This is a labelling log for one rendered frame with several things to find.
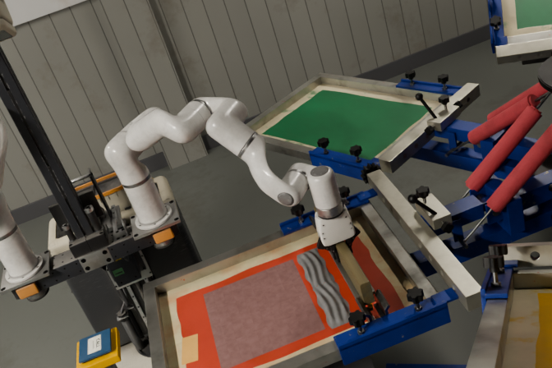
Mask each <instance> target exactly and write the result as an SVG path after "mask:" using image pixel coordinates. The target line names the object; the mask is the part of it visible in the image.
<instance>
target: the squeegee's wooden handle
mask: <svg viewBox="0 0 552 368"><path fill-rule="evenodd" d="M334 245H335V248H336V250H337V252H338V256H339V259H340V262H341V264H342V266H343V268H344V269H345V270H346V272H347V275H348V276H349V278H350V279H351V281H352V283H353V285H354V287H355V288H356V290H357V292H358V293H359V295H360V297H361V299H362V301H363V303H364V304H365V306H366V305H368V304H370V303H372V302H375V299H374V295H373V292H372V288H371V285H370V281H369V279H368V278H367V277H366V275H365V273H364V272H363V270H362V268H361V266H360V265H359V264H358V262H357V260H356V258H355V257H354V255H353V253H352V252H351V251H350V249H349V247H348V246H347V243H346V242H345V241H341V242H338V243H335V244H334Z"/></svg>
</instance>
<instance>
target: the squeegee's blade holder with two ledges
mask: <svg viewBox="0 0 552 368"><path fill-rule="evenodd" d="M329 253H330V255H331V256H332V258H333V255H332V252H331V251H329ZM333 260H334V262H335V264H336V265H337V266H338V269H339V271H340V272H341V274H342V276H343V278H344V279H345V281H346V283H347V285H348V286H349V288H350V290H351V292H352V294H353V296H354V297H355V298H360V299H361V297H360V295H359V293H358V292H357V290H356V288H355V287H354V285H353V283H352V281H351V279H350V278H349V276H348V275H347V272H346V270H345V269H344V268H343V266H342V264H341V262H340V263H338V262H337V260H335V259H334V258H333Z"/></svg>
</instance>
